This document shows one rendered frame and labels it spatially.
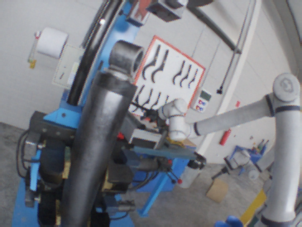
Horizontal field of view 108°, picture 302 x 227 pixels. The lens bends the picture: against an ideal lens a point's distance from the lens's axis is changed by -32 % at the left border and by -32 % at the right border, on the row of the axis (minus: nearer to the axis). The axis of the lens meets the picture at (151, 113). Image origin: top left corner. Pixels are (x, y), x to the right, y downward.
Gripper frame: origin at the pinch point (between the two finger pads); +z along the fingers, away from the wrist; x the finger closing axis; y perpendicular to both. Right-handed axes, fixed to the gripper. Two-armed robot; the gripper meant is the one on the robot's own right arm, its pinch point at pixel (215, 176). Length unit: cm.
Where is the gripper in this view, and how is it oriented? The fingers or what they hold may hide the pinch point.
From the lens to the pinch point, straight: 143.6
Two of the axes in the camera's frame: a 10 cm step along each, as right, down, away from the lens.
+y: 4.4, 7.3, -5.3
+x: 5.6, 2.4, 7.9
